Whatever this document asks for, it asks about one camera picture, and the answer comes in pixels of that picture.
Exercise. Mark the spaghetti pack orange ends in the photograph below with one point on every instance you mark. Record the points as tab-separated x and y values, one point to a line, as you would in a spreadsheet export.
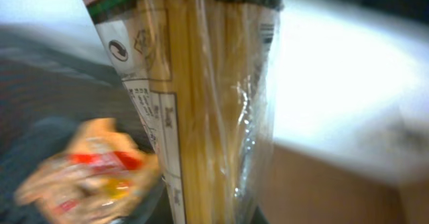
199	74

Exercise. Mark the beige snack bag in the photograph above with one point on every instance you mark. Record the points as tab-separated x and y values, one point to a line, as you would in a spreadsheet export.
100	177

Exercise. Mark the grey plastic shopping basket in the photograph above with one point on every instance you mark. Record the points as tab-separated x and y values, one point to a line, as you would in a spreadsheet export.
45	95

